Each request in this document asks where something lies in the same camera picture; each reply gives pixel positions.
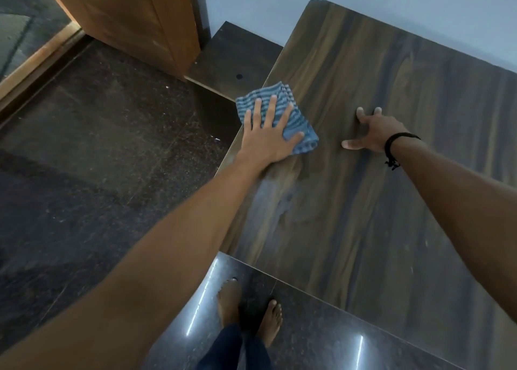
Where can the person's right hand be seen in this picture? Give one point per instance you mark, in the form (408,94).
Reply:
(379,133)

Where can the person's left hand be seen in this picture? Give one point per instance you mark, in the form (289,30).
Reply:
(264,139)

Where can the dark blue jeans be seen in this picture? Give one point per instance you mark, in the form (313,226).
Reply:
(226,351)

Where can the person's right foot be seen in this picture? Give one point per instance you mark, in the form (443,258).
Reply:
(269,321)

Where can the black thread wristband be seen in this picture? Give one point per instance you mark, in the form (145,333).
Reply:
(390,141)

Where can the blue striped cleaning cloth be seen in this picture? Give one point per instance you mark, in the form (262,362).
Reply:
(302,124)

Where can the person's right thumb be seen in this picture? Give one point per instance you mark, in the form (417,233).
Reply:
(352,143)

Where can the person's left middle finger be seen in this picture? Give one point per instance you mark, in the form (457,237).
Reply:
(270,110)

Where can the wooden door threshold strip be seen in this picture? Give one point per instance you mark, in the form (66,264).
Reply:
(38,60)

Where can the person's foot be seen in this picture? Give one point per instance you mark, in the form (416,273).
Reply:
(269,321)
(229,301)

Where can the person's left thumb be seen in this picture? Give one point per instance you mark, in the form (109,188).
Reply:
(295,139)

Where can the brown wooden door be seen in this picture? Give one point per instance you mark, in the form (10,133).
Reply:
(133,22)

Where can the person's left foot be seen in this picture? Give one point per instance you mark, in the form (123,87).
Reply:
(229,301)

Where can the person's right middle finger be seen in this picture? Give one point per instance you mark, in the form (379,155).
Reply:
(377,110)

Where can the person's left little finger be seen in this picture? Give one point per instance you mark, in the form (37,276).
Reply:
(247,119)

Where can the person's right forearm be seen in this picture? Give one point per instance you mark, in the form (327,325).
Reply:
(464,208)

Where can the person's left forearm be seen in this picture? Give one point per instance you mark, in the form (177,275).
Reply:
(161,260)

